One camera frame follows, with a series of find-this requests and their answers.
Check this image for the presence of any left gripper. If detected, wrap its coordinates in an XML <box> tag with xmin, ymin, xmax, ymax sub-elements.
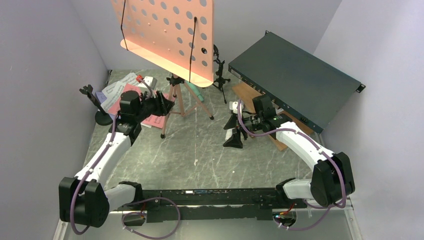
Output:
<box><xmin>135</xmin><ymin>89</ymin><xmax>175</xmax><ymax>123</ymax></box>

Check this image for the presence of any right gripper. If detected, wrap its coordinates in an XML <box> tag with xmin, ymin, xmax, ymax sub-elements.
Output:
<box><xmin>223</xmin><ymin>113</ymin><xmax>264</xmax><ymax>149</ymax></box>

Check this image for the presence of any pink sheet music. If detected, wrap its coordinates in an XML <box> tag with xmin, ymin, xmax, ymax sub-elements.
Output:
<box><xmin>106</xmin><ymin>84</ymin><xmax>174</xmax><ymax>129</ymax></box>

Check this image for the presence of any green condenser microphone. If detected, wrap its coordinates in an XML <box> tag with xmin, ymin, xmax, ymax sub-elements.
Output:
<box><xmin>187</xmin><ymin>82</ymin><xmax>204</xmax><ymax>103</ymax></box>

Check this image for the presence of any black tripod mic stand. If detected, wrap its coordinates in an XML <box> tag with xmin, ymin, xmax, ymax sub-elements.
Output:
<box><xmin>212</xmin><ymin>44</ymin><xmax>231</xmax><ymax>104</ymax></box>

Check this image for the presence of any white sheet music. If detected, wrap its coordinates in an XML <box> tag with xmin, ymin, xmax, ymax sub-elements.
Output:
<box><xmin>101</xmin><ymin>81</ymin><xmax>127</xmax><ymax>114</ymax></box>
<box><xmin>119</xmin><ymin>72</ymin><xmax>139</xmax><ymax>86</ymax></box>

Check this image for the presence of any purple sheet paper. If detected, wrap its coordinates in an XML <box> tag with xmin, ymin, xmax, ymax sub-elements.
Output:
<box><xmin>95</xmin><ymin>91</ymin><xmax>107</xmax><ymax>104</ymax></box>

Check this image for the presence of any black round-base mic stand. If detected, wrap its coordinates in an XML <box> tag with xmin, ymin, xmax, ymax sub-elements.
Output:
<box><xmin>79</xmin><ymin>84</ymin><xmax>113</xmax><ymax>126</ymax></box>

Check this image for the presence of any pink music stand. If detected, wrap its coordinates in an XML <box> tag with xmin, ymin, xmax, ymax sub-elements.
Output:
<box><xmin>111</xmin><ymin>0</ymin><xmax>215</xmax><ymax>120</ymax></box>

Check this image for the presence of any white handheld microphone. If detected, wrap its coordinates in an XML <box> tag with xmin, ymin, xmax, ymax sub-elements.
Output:
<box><xmin>225</xmin><ymin>129</ymin><xmax>233</xmax><ymax>141</ymax></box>

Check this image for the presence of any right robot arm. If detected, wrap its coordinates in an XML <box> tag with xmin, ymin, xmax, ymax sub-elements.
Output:
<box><xmin>223</xmin><ymin>95</ymin><xmax>355</xmax><ymax>208</ymax></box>

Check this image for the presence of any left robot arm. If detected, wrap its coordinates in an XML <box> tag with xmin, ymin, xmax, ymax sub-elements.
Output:
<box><xmin>58</xmin><ymin>90</ymin><xmax>175</xmax><ymax>235</ymax></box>

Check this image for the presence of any wooden board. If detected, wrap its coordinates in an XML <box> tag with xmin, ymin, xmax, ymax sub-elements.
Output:
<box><xmin>232</xmin><ymin>82</ymin><xmax>315</xmax><ymax>135</ymax></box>

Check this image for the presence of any dark rack audio unit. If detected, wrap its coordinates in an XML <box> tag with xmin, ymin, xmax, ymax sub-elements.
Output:
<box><xmin>228</xmin><ymin>31</ymin><xmax>366</xmax><ymax>134</ymax></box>

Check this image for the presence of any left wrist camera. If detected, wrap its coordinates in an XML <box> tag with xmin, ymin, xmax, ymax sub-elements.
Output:
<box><xmin>135</xmin><ymin>75</ymin><xmax>158</xmax><ymax>91</ymax></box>

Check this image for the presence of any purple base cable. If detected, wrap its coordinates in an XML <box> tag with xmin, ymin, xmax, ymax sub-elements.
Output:
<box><xmin>121</xmin><ymin>197</ymin><xmax>181</xmax><ymax>240</ymax></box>

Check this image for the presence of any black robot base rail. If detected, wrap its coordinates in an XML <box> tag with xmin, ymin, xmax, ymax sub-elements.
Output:
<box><xmin>118</xmin><ymin>187</ymin><xmax>306</xmax><ymax>223</ymax></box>

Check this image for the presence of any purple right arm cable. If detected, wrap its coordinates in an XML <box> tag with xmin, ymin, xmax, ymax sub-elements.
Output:
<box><xmin>235</xmin><ymin>99</ymin><xmax>348</xmax><ymax>232</ymax></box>

